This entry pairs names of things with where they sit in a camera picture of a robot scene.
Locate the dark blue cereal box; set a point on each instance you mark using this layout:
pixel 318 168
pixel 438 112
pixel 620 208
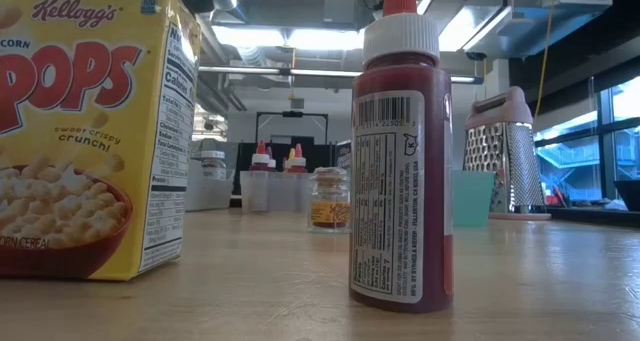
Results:
pixel 344 156

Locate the orange food colouring bottle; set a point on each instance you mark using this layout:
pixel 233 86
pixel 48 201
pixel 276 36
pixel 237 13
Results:
pixel 290 158

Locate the white-lid spice jar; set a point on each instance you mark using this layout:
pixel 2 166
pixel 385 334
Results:
pixel 213 163

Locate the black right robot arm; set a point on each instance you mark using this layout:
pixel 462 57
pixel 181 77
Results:
pixel 629 197

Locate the black computer monitor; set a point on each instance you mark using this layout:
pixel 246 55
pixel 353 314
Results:
pixel 322 156
pixel 245 153

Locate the small brown spice jar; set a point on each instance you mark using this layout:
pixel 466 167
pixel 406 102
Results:
pixel 330 201

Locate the clear plastic bin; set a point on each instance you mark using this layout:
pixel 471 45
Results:
pixel 280 193

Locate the grey ceiling pipe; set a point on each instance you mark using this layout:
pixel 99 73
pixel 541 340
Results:
pixel 250 70

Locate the frosted white plastic bin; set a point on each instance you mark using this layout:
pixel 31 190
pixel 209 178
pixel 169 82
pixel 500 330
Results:
pixel 210 193

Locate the fluorescent ceiling light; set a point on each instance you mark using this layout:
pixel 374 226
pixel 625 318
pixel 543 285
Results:
pixel 250 36

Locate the grey ceiling junction box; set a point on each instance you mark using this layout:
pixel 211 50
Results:
pixel 345 8

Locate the teal plastic tray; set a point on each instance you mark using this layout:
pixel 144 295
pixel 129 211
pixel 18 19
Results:
pixel 472 201

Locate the pink metal box grater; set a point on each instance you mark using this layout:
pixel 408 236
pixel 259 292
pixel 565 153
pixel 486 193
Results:
pixel 500 156

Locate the yellow Corn Pops box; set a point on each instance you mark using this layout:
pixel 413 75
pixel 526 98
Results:
pixel 75 131

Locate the black background gantry frame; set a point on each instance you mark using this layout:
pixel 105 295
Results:
pixel 292 113

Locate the small grey wall box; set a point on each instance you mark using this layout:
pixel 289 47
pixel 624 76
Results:
pixel 297 103

